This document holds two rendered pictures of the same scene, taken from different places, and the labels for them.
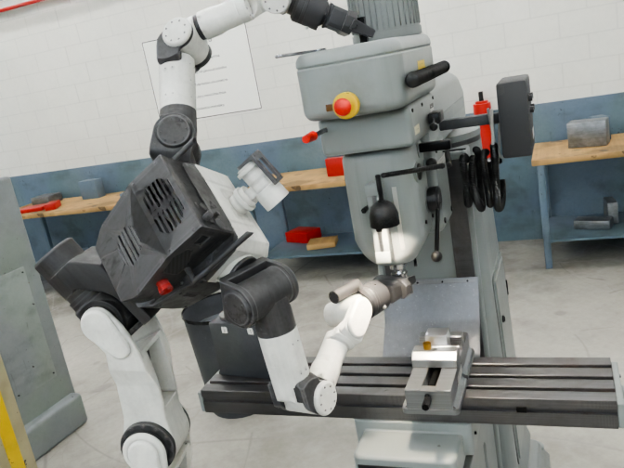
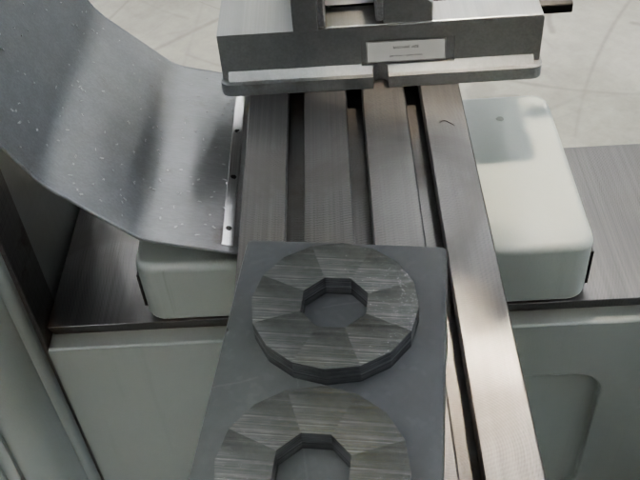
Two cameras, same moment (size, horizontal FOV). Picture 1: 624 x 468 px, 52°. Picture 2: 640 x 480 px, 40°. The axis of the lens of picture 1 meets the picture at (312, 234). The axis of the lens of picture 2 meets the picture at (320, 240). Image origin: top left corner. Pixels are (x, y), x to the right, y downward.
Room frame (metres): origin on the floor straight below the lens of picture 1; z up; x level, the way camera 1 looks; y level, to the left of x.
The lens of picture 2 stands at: (2.02, 0.50, 1.49)
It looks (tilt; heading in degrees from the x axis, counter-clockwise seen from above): 44 degrees down; 250
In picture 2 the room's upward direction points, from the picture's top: 5 degrees counter-clockwise
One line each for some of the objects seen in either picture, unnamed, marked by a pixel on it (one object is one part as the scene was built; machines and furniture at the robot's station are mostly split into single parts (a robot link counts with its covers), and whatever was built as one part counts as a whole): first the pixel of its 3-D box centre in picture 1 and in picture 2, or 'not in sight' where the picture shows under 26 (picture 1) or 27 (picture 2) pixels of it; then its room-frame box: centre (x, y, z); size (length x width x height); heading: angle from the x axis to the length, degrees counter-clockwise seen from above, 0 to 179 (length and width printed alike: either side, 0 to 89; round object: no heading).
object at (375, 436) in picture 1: (421, 417); (358, 191); (1.70, -0.22, 0.80); 0.50 x 0.35 x 0.12; 157
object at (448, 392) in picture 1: (438, 363); (376, 8); (1.64, -0.29, 1.00); 0.35 x 0.15 x 0.11; 157
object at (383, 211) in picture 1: (383, 213); not in sight; (1.52, -0.18, 1.49); 0.07 x 0.07 x 0.06
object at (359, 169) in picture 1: (389, 201); not in sight; (1.71, -0.22, 1.47); 0.21 x 0.19 x 0.32; 67
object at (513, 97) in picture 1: (518, 114); not in sight; (1.85, -0.65, 1.62); 0.20 x 0.09 x 0.21; 157
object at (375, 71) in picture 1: (370, 74); not in sight; (1.72, -0.23, 1.81); 0.47 x 0.26 x 0.16; 157
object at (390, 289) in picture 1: (381, 293); not in sight; (1.64, -0.16, 1.24); 0.13 x 0.12 x 0.10; 45
